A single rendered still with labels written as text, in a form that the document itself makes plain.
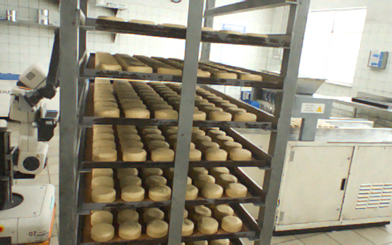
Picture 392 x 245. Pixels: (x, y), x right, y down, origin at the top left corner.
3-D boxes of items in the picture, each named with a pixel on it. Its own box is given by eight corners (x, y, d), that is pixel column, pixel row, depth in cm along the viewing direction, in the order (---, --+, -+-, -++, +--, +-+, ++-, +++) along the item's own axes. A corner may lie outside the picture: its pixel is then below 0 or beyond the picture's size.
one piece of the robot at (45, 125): (30, 141, 220) (30, 109, 215) (36, 131, 245) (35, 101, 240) (56, 141, 225) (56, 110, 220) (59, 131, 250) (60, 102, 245)
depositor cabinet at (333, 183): (340, 194, 378) (355, 122, 359) (393, 229, 312) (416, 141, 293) (236, 200, 339) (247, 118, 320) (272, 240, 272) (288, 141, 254)
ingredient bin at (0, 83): (-15, 125, 503) (-17, 74, 486) (-13, 116, 557) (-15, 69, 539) (26, 124, 529) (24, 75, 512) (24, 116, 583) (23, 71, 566)
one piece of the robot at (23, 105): (17, 110, 203) (20, 92, 201) (18, 108, 207) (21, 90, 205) (35, 113, 206) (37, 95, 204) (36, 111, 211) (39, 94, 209)
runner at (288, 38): (194, 41, 129) (195, 33, 129) (201, 42, 130) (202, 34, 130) (278, 47, 70) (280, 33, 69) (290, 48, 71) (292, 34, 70)
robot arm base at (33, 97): (25, 92, 210) (22, 96, 199) (36, 86, 211) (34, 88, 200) (35, 104, 213) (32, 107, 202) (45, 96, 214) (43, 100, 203)
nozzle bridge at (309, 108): (278, 120, 330) (282, 85, 323) (325, 141, 263) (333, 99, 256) (247, 118, 320) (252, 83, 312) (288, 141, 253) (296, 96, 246)
